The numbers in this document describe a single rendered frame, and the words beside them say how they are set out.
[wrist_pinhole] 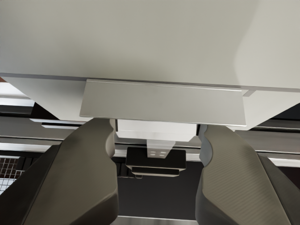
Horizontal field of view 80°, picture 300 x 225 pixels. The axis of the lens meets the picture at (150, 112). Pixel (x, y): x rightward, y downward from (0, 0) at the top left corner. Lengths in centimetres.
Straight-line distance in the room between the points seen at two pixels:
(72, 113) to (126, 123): 5
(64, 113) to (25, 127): 36
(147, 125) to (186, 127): 4
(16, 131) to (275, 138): 61
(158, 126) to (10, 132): 43
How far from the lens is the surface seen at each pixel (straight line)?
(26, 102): 26
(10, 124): 55
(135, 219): 18
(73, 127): 21
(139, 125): 17
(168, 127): 17
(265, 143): 51
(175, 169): 38
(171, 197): 69
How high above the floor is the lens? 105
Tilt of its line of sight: 21 degrees down
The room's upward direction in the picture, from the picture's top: 177 degrees counter-clockwise
